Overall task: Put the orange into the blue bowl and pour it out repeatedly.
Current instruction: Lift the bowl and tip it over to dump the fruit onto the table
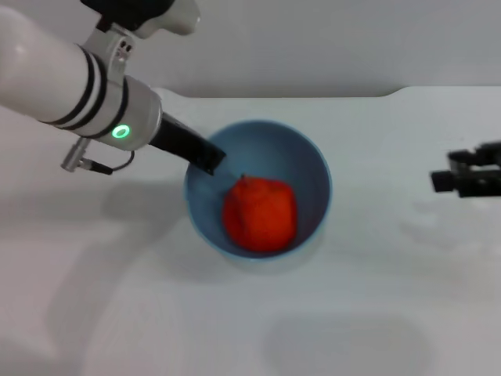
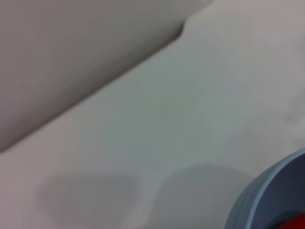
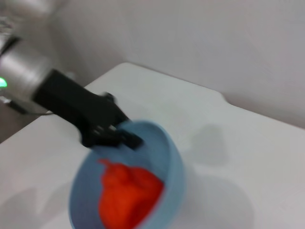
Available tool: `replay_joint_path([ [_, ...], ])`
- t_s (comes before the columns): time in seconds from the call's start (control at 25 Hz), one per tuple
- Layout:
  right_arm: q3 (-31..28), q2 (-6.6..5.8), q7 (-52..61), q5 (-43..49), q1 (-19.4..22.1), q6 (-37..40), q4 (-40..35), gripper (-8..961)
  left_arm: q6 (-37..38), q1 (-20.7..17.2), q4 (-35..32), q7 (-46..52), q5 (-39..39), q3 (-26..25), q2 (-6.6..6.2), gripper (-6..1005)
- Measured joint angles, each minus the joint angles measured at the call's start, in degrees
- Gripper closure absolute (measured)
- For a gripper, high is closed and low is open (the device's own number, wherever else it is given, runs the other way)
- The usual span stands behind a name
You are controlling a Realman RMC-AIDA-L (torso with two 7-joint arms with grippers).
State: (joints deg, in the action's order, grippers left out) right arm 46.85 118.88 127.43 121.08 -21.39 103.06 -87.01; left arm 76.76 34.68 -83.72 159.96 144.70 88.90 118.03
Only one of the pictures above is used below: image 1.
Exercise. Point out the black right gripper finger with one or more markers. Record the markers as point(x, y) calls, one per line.
point(473, 182)
point(477, 154)

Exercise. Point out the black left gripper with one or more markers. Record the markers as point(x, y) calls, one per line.
point(176, 137)

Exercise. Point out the orange toy fruit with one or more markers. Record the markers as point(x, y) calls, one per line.
point(260, 213)

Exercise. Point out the blue ceramic bowl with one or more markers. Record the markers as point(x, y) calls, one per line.
point(297, 156)

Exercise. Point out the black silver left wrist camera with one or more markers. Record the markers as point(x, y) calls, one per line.
point(156, 15)

